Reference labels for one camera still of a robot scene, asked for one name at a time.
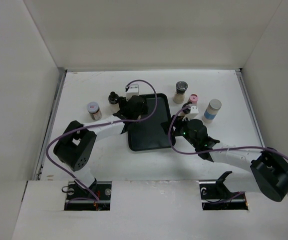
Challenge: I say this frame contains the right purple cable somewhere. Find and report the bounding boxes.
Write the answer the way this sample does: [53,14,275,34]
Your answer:
[167,109,288,204]

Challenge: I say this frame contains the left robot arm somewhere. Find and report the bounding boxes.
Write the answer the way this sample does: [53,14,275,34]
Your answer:
[53,95,148,200]

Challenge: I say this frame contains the blue label silver cap jar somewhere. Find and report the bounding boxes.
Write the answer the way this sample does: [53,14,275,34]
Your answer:
[202,99,222,123]

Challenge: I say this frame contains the purple cable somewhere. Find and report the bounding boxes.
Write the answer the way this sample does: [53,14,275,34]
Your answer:
[167,109,288,204]
[46,79,158,211]

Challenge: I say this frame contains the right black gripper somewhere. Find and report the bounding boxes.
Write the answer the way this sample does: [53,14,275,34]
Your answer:
[161,114,199,148]

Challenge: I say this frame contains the black cap pepper grinder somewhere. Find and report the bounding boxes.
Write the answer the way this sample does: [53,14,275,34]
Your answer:
[173,81,188,104]

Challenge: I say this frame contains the pink cap seasoning shaker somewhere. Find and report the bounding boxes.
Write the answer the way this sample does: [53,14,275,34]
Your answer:
[188,94,199,106]

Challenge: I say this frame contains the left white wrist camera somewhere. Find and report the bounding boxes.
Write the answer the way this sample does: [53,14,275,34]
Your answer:
[125,83,139,101]

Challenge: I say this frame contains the white cap dark spice jar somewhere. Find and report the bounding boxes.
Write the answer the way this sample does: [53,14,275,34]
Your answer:
[87,101,102,121]

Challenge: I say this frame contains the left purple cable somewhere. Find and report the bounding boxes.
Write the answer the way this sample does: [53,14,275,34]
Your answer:
[46,79,158,211]

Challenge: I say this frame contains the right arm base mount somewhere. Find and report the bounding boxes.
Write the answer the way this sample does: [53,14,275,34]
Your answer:
[199,171,248,211]

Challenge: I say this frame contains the small dark cap bottle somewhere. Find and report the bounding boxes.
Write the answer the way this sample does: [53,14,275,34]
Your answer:
[182,102,190,115]

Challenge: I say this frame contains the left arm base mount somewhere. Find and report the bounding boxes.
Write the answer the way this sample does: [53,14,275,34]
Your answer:
[61,181,112,212]

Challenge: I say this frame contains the black rectangular tray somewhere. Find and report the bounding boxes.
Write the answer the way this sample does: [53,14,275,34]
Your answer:
[128,93,171,152]

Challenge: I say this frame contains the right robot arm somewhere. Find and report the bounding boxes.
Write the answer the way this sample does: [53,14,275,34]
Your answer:
[161,116,288,202]

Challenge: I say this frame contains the black top grinder bottle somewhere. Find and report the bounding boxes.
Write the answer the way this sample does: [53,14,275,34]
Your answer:
[108,91,119,113]

